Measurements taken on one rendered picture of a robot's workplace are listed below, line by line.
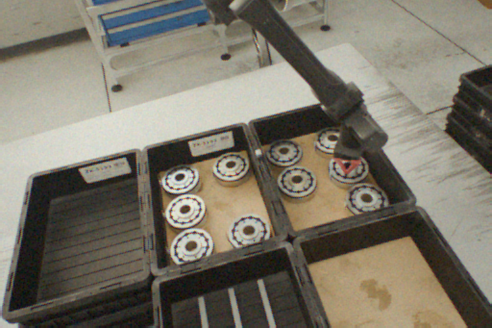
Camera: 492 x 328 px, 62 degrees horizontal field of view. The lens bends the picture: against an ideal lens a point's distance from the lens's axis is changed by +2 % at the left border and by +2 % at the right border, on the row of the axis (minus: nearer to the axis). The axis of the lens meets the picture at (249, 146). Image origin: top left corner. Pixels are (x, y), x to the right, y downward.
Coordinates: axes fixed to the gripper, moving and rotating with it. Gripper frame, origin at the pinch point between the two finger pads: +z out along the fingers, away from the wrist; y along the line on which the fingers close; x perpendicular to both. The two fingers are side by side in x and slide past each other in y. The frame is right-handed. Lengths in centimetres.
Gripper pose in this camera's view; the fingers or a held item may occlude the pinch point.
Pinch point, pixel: (349, 164)
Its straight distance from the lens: 110.1
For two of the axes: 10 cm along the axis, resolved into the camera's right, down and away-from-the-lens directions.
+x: -9.1, -2.3, 3.6
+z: 1.1, 6.9, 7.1
